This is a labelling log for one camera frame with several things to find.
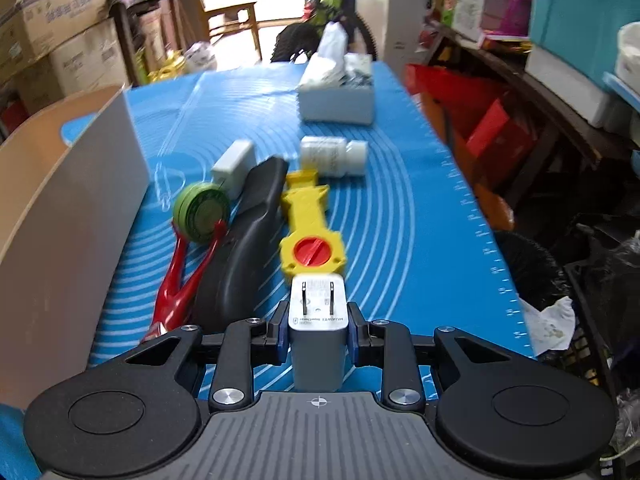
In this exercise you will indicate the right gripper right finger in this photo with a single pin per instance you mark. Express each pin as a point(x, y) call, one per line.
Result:
point(387, 346)

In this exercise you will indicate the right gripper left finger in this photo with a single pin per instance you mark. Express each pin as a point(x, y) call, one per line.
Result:
point(246, 344)

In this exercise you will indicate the black tv remote control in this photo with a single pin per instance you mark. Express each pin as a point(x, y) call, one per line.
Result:
point(229, 284)

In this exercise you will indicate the white power adapter plug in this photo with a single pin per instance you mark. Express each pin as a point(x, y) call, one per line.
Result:
point(317, 331)

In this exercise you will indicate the red ultraman action figure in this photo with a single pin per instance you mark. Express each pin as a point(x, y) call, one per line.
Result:
point(174, 297)

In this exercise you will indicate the yellow toy with red knob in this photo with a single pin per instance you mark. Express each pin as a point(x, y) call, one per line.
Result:
point(310, 246)

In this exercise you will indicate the green ointment tin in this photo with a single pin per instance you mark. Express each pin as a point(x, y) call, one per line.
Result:
point(197, 209)

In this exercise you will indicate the small white rectangular box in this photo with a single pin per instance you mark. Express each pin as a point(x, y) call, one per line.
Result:
point(231, 169)

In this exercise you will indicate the white pill bottle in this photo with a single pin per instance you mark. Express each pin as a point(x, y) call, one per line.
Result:
point(334, 157)

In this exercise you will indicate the beige plastic storage basket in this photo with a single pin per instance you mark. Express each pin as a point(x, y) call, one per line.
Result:
point(73, 178)

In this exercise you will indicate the black trash basket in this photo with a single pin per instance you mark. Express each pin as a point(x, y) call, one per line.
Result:
point(560, 325)

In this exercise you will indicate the red bags under shelf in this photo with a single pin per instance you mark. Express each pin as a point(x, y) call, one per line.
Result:
point(480, 121)

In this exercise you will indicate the tissue box with tissue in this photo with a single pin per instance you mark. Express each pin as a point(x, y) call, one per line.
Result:
point(337, 85)

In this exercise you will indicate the yellow oil jug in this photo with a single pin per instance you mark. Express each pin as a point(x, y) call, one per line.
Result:
point(172, 68)

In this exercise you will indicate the lower stacked cardboard box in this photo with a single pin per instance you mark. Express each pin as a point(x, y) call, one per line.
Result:
point(90, 60)

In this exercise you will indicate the wooden chair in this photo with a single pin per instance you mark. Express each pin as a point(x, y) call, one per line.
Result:
point(214, 24)

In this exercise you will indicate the green white product box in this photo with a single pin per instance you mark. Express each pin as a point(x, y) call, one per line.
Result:
point(464, 17)

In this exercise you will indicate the green black bicycle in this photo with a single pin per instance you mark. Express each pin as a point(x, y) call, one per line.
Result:
point(303, 37)

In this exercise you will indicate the white chest freezer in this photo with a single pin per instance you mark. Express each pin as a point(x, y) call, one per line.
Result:
point(404, 23)

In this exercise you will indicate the open top cardboard box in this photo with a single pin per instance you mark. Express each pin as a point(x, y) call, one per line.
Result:
point(31, 29)

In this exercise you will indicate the teal plastic storage bin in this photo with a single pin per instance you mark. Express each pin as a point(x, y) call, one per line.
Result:
point(582, 33)

